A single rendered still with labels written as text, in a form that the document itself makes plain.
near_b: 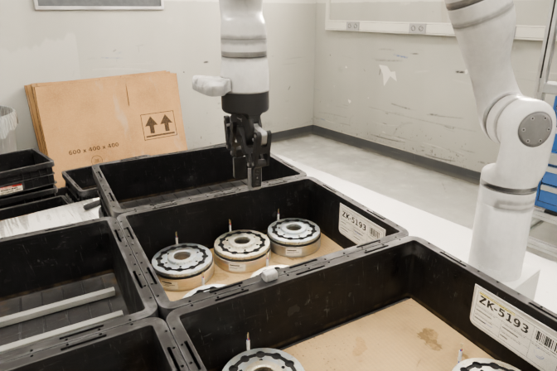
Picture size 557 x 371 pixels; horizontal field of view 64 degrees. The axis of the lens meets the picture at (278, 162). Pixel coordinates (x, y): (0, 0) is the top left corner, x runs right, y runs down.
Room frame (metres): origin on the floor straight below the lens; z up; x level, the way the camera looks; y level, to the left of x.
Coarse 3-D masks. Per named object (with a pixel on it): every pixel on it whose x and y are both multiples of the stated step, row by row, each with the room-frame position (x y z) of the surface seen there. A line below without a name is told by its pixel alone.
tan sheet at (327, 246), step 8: (328, 240) 0.79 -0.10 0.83; (320, 248) 0.76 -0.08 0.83; (328, 248) 0.76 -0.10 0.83; (336, 248) 0.76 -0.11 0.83; (272, 256) 0.73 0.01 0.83; (280, 256) 0.73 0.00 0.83; (312, 256) 0.73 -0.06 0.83; (320, 256) 0.73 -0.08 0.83; (272, 264) 0.70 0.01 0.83; (280, 264) 0.70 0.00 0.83; (288, 264) 0.70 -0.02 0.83; (216, 272) 0.67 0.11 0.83; (224, 272) 0.67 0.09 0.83; (232, 272) 0.67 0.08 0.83; (248, 272) 0.67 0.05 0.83; (216, 280) 0.65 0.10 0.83; (224, 280) 0.65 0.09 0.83; (232, 280) 0.65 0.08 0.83; (240, 280) 0.65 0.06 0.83; (168, 296) 0.60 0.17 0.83; (176, 296) 0.60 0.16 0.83
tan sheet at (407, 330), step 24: (384, 312) 0.57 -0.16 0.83; (408, 312) 0.57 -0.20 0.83; (336, 336) 0.51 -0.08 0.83; (360, 336) 0.51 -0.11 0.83; (384, 336) 0.51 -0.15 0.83; (408, 336) 0.51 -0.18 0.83; (432, 336) 0.51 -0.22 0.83; (456, 336) 0.51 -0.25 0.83; (312, 360) 0.47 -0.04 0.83; (336, 360) 0.47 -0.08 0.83; (360, 360) 0.47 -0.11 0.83; (384, 360) 0.47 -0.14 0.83; (408, 360) 0.47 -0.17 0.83; (432, 360) 0.47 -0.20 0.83; (456, 360) 0.47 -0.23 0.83
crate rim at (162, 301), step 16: (304, 176) 0.88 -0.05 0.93; (240, 192) 0.80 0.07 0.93; (336, 192) 0.79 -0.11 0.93; (160, 208) 0.72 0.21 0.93; (176, 208) 0.73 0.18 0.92; (368, 208) 0.72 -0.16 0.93; (128, 224) 0.66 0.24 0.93; (384, 224) 0.67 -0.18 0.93; (128, 240) 0.61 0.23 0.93; (384, 240) 0.61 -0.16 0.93; (144, 256) 0.56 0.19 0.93; (336, 256) 0.56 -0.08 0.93; (144, 272) 0.52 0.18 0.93; (288, 272) 0.52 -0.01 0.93; (160, 288) 0.48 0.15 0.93; (224, 288) 0.49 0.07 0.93; (160, 304) 0.45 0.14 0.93; (176, 304) 0.45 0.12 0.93
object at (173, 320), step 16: (400, 240) 0.61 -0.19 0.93; (416, 240) 0.61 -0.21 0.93; (352, 256) 0.56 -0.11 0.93; (368, 256) 0.57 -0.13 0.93; (448, 256) 0.56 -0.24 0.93; (304, 272) 0.52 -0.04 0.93; (320, 272) 0.53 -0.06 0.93; (480, 272) 0.52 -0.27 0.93; (240, 288) 0.48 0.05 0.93; (256, 288) 0.48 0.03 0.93; (272, 288) 0.49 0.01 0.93; (496, 288) 0.49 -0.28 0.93; (192, 304) 0.45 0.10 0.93; (208, 304) 0.45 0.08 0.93; (224, 304) 0.46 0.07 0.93; (528, 304) 0.45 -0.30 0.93; (176, 320) 0.42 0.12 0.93; (176, 336) 0.40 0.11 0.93; (192, 352) 0.37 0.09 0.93; (192, 368) 0.35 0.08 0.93
